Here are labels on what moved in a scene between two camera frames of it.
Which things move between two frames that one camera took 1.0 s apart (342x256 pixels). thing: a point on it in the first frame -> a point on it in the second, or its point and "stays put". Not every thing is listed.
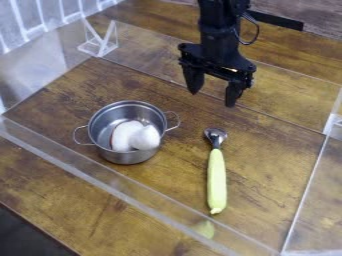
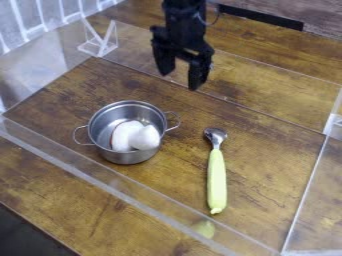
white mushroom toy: x=133 y=137 stays put
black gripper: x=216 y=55 -> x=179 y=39
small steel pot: x=112 y=113 stays put
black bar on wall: x=274 y=19 stays put
